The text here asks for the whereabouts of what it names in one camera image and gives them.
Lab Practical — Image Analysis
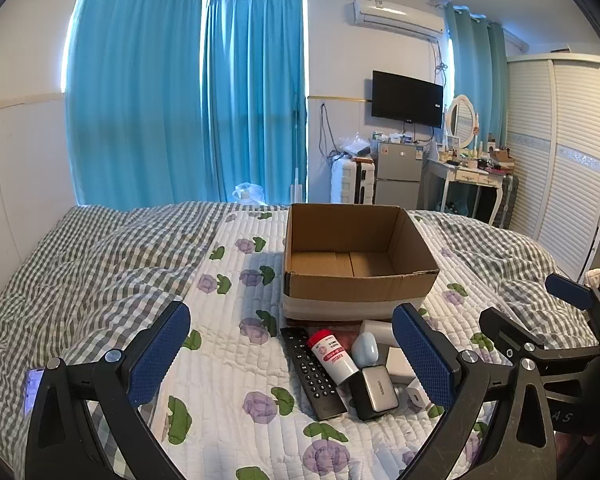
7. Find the white air conditioner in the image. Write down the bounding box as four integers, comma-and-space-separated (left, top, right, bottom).
352, 0, 445, 41

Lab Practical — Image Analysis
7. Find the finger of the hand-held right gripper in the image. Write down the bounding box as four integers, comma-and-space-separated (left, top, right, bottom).
545, 273, 600, 343
479, 307, 600, 377

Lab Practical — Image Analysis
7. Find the black wall television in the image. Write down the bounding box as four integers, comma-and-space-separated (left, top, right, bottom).
371, 70, 444, 129

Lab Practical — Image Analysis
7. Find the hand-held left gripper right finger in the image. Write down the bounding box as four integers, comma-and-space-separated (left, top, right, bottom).
391, 302, 562, 480

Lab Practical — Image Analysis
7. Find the silver suitcase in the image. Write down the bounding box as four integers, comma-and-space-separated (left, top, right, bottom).
490, 172, 520, 231

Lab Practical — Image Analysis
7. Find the white rounded box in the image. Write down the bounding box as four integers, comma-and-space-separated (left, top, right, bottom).
358, 319, 406, 348

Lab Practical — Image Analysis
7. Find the narrow blue curtain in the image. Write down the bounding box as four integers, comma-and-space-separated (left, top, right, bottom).
442, 2, 508, 148

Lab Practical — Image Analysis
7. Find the black remote control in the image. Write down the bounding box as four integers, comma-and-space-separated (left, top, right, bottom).
280, 326, 348, 422

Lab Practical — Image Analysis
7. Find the black and silver charger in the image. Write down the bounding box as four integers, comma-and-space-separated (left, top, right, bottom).
348, 365, 400, 422

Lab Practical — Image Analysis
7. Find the white square charger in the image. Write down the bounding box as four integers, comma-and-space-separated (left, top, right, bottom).
385, 346, 417, 383

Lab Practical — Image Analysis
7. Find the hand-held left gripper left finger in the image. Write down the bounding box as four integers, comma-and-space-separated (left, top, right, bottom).
24, 301, 193, 480

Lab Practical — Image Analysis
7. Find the black wall cable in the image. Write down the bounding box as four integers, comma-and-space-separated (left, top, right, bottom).
319, 102, 337, 162

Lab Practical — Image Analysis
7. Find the white suitcase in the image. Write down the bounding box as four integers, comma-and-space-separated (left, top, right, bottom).
330, 157, 358, 204

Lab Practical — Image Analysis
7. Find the clear plastic bag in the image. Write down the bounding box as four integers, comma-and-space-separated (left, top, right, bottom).
232, 181, 268, 206

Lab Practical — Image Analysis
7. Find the white dressing table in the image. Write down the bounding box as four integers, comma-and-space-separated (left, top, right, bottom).
426, 155, 506, 226

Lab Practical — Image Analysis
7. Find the white slatted wardrobe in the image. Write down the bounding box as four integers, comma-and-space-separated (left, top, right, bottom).
505, 52, 600, 281

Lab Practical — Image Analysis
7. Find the smartphone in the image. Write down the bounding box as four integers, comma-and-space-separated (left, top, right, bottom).
24, 367, 46, 418

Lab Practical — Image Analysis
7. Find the light blue earbuds case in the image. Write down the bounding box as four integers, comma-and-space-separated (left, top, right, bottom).
351, 332, 388, 368

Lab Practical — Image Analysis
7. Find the plastic bag with clutter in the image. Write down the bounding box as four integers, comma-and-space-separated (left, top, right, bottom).
336, 132, 375, 160

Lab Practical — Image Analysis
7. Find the cardboard box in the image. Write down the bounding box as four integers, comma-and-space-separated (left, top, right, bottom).
281, 203, 441, 322

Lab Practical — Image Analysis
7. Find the white oval mirror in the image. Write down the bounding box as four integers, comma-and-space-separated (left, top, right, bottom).
445, 94, 481, 151

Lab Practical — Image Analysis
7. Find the silver mini fridge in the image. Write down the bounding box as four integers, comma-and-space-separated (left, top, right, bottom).
375, 141, 426, 210

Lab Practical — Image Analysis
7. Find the small white plug adapter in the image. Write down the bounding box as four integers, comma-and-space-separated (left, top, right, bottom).
406, 377, 431, 408

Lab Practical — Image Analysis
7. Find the white floral quilt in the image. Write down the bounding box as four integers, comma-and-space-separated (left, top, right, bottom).
140, 205, 556, 480

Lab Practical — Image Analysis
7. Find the wide blue curtain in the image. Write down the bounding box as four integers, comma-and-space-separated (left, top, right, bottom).
62, 0, 206, 206

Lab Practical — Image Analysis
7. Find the white bottle with red cap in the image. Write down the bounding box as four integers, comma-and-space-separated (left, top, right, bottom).
306, 329, 361, 387

